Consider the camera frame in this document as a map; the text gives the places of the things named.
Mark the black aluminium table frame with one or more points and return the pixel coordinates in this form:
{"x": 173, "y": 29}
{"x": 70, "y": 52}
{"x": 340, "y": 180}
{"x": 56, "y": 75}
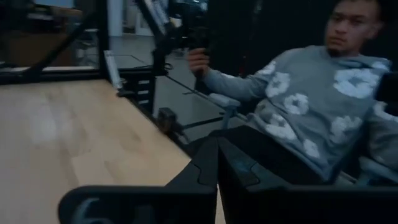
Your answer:
{"x": 62, "y": 76}

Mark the person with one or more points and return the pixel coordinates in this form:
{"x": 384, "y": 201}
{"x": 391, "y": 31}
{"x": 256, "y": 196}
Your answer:
{"x": 311, "y": 102}

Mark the small black table camera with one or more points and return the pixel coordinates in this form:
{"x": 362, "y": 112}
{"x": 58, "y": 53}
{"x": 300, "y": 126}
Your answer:
{"x": 168, "y": 119}

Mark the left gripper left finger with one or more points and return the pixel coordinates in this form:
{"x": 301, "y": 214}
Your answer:
{"x": 174, "y": 205}

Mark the person's right hand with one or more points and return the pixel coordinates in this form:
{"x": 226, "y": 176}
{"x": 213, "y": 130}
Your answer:
{"x": 197, "y": 62}

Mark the white bracket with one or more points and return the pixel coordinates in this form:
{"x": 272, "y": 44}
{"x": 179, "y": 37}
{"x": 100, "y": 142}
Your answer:
{"x": 112, "y": 70}

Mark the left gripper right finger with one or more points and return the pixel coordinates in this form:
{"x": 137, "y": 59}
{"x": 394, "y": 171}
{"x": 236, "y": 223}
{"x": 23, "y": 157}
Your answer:
{"x": 264, "y": 202}

